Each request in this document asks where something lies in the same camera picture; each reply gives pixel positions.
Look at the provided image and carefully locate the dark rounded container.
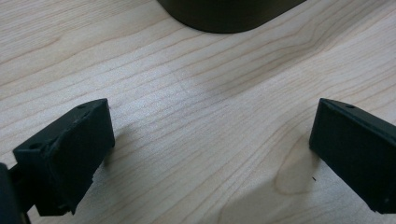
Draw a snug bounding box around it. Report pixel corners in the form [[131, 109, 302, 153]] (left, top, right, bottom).
[[156, 0, 307, 35]]

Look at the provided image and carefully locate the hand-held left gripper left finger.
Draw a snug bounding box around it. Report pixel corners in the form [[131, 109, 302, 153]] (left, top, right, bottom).
[[12, 98, 116, 217]]

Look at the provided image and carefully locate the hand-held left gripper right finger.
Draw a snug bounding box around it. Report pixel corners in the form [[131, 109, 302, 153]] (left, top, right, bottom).
[[308, 97, 396, 215]]

